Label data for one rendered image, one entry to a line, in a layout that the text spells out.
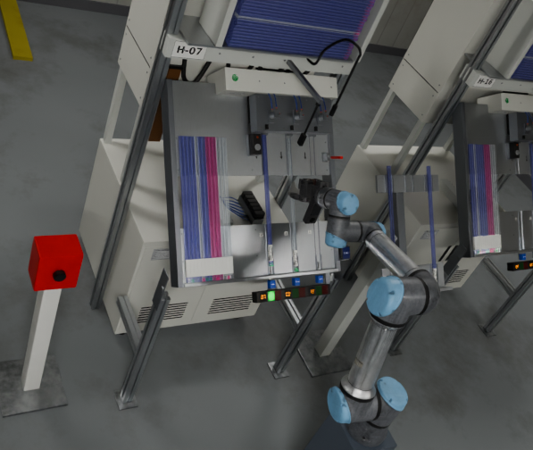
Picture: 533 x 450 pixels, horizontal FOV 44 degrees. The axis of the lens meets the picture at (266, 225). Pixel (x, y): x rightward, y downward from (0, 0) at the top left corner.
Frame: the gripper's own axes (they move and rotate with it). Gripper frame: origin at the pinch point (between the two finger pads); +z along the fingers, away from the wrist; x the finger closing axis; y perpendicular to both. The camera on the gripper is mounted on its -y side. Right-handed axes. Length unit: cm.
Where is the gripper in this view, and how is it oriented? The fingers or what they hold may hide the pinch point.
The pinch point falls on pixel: (292, 194)
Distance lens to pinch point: 250.0
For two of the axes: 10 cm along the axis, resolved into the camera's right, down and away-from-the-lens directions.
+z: -5.2, -2.0, 8.3
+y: 0.7, -9.8, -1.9
